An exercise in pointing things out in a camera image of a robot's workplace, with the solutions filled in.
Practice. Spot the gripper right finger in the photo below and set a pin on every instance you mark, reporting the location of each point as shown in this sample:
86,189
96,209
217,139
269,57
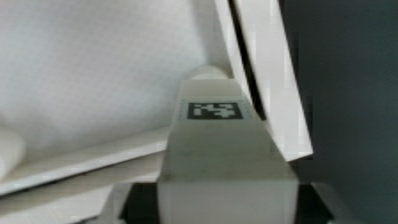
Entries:
320,206

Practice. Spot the white front fence bar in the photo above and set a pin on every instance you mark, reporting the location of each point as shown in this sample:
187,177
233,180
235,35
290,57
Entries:
68,201

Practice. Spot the white right fence bar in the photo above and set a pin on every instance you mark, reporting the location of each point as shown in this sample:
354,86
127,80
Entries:
270,61

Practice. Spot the white desk top tray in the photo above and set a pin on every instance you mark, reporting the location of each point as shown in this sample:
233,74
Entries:
96,55

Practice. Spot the white fence bar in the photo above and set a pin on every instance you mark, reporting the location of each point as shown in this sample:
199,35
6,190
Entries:
68,201
270,61

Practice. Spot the white desk leg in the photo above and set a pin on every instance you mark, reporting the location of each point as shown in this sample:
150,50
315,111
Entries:
13,150
226,183

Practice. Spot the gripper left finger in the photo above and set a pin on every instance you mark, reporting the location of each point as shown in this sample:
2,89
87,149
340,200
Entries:
132,205

